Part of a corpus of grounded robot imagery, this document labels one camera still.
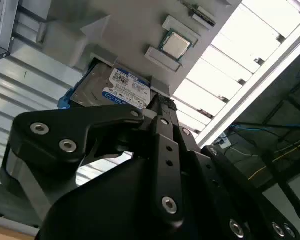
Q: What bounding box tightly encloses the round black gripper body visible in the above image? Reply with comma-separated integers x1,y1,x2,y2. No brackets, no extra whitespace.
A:
37,157,226,240

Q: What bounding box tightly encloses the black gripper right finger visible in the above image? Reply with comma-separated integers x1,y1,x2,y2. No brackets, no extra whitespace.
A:
164,97,300,240

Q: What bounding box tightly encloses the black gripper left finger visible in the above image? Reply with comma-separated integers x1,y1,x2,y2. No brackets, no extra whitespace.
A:
0,96,185,229

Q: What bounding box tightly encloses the hard disk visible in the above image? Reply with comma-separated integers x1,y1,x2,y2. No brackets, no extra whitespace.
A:
58,62,157,112

